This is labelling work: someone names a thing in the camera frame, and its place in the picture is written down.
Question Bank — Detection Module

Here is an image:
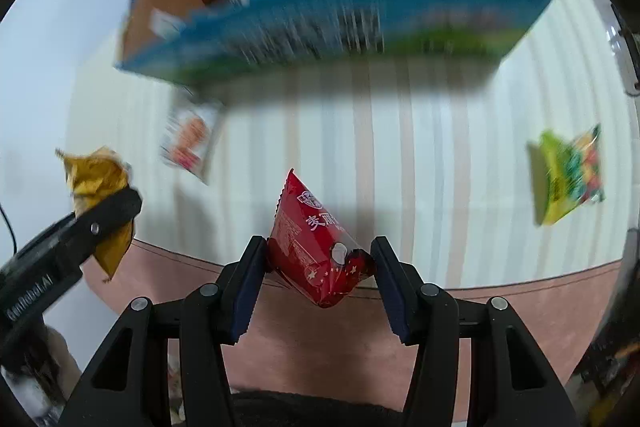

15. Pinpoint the green yellow candy bag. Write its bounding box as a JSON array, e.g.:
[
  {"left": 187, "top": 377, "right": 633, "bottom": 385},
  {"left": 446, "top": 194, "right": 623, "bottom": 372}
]
[{"left": 527, "top": 124, "right": 605, "bottom": 225}]

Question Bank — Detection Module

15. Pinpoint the golden crinkled snack bag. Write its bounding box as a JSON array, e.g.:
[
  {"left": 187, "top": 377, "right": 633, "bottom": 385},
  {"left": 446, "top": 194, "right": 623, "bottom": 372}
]
[{"left": 55, "top": 146, "right": 134, "bottom": 283}]

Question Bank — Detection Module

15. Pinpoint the small white red snack packet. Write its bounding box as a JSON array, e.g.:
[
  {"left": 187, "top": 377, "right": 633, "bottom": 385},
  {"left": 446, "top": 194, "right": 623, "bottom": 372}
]
[{"left": 160, "top": 92, "right": 224, "bottom": 181}]

